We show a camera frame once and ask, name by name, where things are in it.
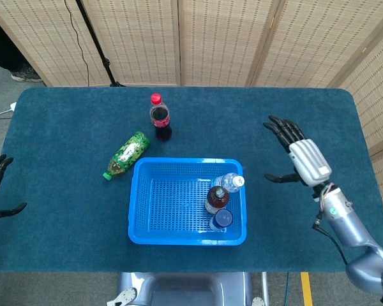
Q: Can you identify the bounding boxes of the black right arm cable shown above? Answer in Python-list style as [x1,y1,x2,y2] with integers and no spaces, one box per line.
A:
[312,219,350,267]

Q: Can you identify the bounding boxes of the metal table leg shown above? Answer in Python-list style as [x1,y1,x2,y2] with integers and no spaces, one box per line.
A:
[260,272,271,306]

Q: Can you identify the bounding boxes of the brown tea bottle black cap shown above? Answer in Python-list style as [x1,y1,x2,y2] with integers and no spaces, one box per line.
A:
[204,186,230,215]

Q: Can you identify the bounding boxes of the person in black trousers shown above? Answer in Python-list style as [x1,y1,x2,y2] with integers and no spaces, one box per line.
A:
[0,12,43,83]

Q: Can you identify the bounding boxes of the thin blue cable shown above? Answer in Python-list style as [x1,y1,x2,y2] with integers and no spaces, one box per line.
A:
[283,272,290,306]

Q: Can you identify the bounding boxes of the cola bottle red cap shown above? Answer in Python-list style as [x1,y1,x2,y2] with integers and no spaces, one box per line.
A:
[149,92,173,142]

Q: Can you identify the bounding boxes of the blue-grey robot torso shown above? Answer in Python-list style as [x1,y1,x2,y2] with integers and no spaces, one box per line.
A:
[107,272,266,306]

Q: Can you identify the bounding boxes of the clear water bottle white cap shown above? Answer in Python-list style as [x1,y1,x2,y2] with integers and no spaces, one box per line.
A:
[210,172,246,194]

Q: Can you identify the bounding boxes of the black tripod stand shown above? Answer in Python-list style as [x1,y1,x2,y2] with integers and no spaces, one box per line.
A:
[75,0,126,87]

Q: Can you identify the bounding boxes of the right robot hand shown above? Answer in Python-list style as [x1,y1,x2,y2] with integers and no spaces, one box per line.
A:
[263,115,333,187]

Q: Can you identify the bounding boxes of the green tea bottle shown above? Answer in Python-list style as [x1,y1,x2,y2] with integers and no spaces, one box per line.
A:
[102,131,151,181]

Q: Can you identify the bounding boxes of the blue table cloth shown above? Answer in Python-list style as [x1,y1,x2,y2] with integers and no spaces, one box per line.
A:
[0,86,383,273]

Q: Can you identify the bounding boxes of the thin black hanging cable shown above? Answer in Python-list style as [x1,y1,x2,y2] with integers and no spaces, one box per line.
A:
[63,0,91,87]

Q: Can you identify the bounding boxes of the blue cap white bottle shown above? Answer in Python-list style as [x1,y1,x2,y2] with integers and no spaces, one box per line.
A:
[209,208,234,232]

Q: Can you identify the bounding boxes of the blue plastic mesh basket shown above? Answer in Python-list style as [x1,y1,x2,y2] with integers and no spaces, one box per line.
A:
[128,157,248,246]

